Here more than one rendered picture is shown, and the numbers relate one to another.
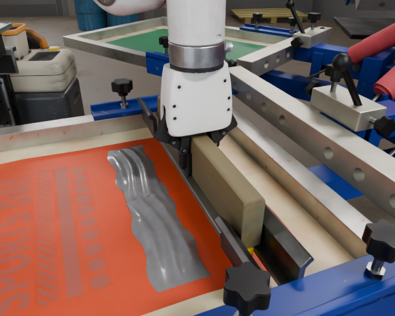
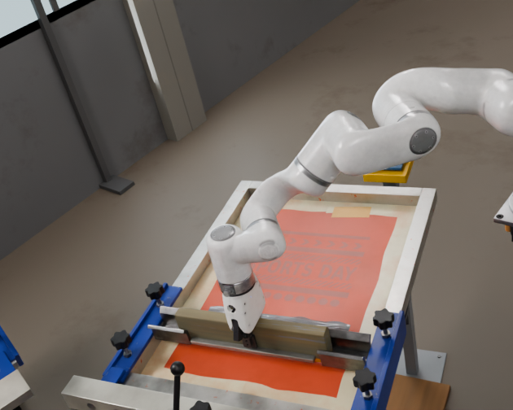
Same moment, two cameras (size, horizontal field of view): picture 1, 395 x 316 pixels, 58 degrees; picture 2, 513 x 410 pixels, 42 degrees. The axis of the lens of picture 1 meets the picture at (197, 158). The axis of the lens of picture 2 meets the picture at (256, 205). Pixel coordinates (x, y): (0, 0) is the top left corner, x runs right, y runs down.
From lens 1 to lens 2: 167 cm
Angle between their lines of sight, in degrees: 105
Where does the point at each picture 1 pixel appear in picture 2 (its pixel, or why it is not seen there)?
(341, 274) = (139, 344)
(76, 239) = (268, 289)
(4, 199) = (331, 268)
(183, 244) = not seen: hidden behind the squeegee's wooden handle
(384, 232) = (120, 335)
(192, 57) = not seen: hidden behind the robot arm
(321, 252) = (163, 374)
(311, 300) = (144, 327)
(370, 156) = (151, 399)
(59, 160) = (358, 296)
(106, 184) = (306, 311)
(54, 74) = not seen: outside the picture
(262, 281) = (149, 290)
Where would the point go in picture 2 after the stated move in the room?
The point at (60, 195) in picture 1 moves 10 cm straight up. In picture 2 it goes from (313, 290) to (307, 259)
